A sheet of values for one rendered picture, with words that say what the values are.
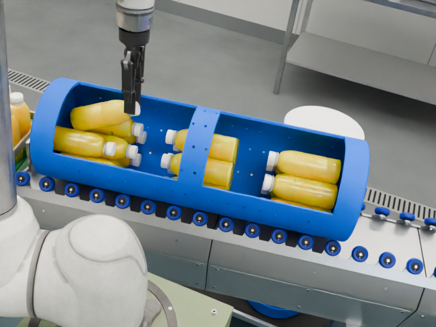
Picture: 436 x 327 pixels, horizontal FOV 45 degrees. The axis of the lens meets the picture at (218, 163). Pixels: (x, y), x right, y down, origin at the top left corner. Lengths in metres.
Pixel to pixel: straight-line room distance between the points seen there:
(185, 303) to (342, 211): 0.47
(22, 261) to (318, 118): 1.22
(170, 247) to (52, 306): 0.65
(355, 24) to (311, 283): 3.43
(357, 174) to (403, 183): 2.21
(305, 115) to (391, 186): 1.70
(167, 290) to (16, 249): 0.38
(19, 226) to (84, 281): 0.14
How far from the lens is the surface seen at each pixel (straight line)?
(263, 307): 2.28
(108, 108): 1.43
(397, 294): 1.58
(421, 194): 3.52
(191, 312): 1.14
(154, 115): 1.60
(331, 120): 1.88
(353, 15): 4.71
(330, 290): 1.56
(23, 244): 0.93
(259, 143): 1.57
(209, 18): 5.06
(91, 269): 0.88
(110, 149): 1.45
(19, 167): 1.76
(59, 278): 0.91
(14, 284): 0.94
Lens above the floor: 1.97
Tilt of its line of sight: 37 degrees down
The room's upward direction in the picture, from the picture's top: 9 degrees clockwise
